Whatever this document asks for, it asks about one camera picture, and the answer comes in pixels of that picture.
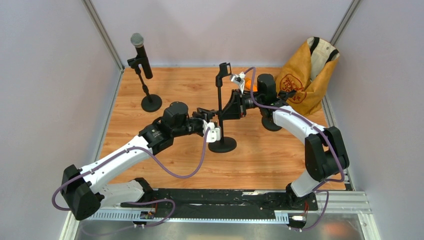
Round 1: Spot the orange microphone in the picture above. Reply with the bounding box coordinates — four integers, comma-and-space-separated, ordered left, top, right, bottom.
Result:
244, 78, 258, 92

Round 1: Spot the brown paper bag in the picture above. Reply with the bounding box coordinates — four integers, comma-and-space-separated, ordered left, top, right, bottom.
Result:
274, 36, 340, 117

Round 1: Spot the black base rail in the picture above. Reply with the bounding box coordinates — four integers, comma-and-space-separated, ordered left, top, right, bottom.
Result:
89, 188, 320, 229

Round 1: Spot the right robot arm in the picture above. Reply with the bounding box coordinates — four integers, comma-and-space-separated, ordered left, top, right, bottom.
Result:
221, 72, 350, 209

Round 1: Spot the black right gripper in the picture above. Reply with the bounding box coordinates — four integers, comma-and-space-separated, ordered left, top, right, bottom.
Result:
217, 88, 264, 121

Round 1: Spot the black microphone stand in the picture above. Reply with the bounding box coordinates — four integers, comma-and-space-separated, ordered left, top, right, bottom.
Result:
208, 62, 237, 153
261, 116, 282, 132
127, 57, 162, 113

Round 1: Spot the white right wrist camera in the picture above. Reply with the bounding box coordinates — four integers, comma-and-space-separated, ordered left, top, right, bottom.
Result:
230, 71, 246, 93

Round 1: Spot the black grey-headed microphone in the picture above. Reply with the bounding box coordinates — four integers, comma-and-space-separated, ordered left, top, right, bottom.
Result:
130, 33, 153, 79

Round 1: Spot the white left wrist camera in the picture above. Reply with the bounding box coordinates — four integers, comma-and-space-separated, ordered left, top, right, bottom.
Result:
202, 120, 222, 143

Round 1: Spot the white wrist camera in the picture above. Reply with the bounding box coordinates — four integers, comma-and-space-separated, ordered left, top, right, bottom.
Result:
230, 71, 246, 93
202, 120, 222, 143

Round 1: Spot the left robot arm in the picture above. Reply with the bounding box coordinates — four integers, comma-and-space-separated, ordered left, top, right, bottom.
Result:
51, 101, 221, 221

